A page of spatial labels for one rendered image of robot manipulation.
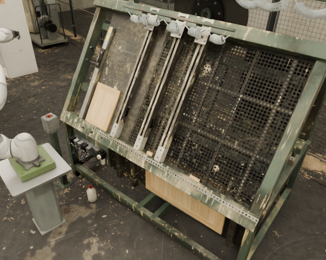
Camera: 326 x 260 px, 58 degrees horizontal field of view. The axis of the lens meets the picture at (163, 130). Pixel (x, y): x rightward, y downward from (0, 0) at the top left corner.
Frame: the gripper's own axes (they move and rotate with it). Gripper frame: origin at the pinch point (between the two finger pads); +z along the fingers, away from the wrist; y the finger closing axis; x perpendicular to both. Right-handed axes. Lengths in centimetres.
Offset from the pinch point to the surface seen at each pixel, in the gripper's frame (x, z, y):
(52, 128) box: -68, 10, 62
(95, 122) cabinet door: -38, 1, 94
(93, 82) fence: -8, 17, 75
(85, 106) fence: -32, 13, 80
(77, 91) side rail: -29, 35, 67
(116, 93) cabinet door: -2, -4, 97
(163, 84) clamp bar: 32, -40, 122
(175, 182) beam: -27, -80, 163
